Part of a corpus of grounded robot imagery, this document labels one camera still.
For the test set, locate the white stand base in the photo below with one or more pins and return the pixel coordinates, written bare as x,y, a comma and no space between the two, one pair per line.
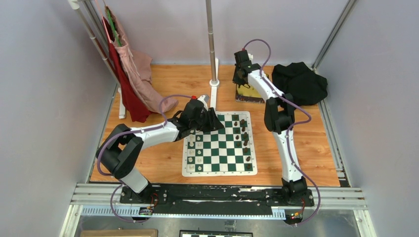
214,86

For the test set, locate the green white chess board mat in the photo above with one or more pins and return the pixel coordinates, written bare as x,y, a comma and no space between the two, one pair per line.
219,155

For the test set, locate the decorated gold tin box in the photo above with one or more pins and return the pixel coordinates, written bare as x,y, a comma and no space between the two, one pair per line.
246,93

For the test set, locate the metal stand pole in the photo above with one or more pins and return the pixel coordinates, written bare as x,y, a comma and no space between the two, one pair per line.
211,38

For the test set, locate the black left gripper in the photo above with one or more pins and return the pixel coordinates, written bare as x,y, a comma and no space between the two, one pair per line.
214,124

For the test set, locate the black cloth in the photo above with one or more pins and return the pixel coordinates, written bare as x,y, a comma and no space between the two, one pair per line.
306,87

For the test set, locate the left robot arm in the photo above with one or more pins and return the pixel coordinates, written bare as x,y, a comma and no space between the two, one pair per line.
121,149

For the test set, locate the red cloth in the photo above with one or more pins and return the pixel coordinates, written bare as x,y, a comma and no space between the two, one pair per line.
137,110

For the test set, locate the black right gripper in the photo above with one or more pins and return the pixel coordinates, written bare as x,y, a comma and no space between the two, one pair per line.
236,79

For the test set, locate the white clothes rack pole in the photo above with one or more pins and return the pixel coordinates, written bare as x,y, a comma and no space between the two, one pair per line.
89,16

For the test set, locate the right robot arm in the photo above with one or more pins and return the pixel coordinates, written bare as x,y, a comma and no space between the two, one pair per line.
278,118

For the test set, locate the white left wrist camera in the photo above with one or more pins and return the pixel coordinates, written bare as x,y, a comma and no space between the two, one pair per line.
204,99

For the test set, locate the pink cloth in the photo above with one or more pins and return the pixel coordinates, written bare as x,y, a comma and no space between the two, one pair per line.
137,67

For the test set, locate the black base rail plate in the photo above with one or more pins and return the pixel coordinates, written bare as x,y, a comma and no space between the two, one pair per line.
216,199

